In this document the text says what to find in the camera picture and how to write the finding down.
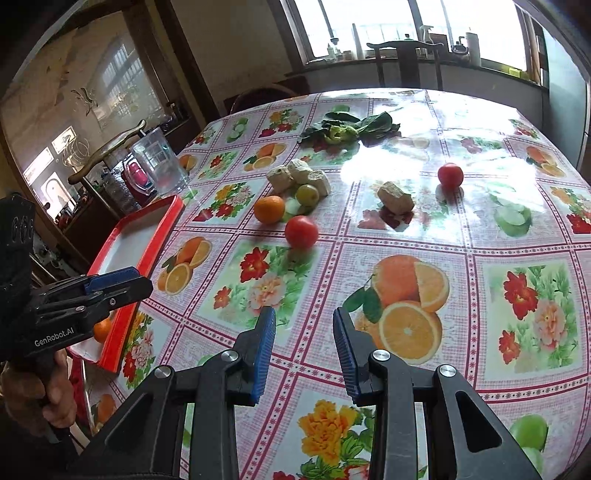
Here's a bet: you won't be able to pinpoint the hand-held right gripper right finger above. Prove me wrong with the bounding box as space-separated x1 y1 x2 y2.
332 305 543 480

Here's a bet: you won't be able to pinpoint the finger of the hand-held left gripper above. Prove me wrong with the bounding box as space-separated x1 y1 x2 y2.
34 276 154 334
32 268 144 302

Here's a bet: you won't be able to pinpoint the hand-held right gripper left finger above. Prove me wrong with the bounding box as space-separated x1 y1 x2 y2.
60 305 278 480

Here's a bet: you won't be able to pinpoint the red rimmed white tray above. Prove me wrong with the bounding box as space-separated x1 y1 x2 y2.
67 195 185 372

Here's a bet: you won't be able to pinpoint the red tomato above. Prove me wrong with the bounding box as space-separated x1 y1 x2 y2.
284 215 320 250
437 162 464 189

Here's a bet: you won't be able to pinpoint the pale sugarcane piece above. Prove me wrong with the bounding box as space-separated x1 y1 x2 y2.
377 181 415 214
308 169 331 197
287 159 315 185
267 167 296 193

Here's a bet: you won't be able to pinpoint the person's left hand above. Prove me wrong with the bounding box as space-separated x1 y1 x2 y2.
0 348 78 435

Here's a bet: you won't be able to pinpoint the red thermos bottle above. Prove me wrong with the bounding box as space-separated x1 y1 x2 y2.
124 159 155 192

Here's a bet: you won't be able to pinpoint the fruit and flower print tablecloth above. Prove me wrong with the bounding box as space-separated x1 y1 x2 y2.
69 88 591 480

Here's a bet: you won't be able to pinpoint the clear glass mug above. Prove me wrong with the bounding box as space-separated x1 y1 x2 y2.
130 127 190 197

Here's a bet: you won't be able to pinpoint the wooden cabinet with glass door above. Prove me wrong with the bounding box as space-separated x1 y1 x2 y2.
0 0 218 278

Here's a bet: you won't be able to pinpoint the green pepper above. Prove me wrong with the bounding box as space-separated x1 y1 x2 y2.
325 126 360 144

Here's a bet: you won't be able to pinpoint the dark leafy greens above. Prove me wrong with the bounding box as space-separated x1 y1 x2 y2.
298 111 402 146

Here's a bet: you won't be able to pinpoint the round back chair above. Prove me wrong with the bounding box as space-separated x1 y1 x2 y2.
229 83 301 114

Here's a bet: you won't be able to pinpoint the dark wooden chair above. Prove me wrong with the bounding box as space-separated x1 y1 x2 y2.
366 40 445 90

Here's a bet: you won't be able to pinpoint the white cylindrical container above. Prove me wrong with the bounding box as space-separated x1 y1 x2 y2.
465 32 482 68

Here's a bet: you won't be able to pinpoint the grey refrigerator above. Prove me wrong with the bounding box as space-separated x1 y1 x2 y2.
542 28 591 167

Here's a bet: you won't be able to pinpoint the wooden chair with curved rail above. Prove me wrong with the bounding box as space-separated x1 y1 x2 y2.
68 119 148 259

